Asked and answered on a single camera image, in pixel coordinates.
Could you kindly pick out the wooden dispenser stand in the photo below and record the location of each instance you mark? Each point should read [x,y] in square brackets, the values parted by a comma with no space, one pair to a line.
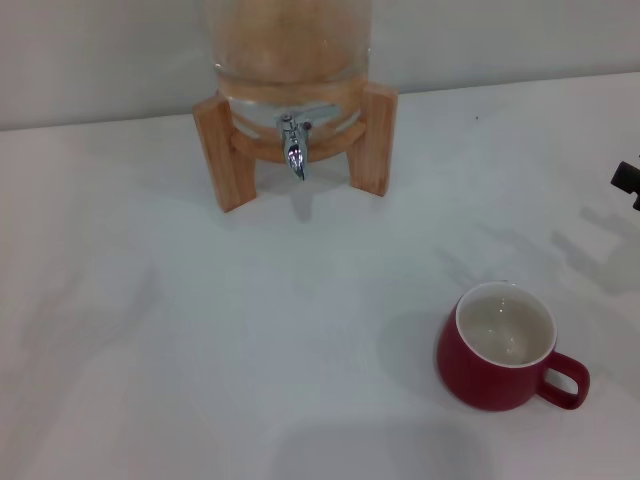
[217,150]

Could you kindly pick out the red ceramic cup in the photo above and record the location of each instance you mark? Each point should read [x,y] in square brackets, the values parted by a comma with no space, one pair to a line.
[470,370]

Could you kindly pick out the chrome faucet tap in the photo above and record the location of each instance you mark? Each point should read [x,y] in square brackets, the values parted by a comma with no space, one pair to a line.
[296,150]

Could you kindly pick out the glass water dispenser jar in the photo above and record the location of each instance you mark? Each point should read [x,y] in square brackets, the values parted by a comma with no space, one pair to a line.
[290,45]

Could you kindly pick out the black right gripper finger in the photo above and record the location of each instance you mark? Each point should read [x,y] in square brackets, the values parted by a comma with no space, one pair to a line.
[624,175]

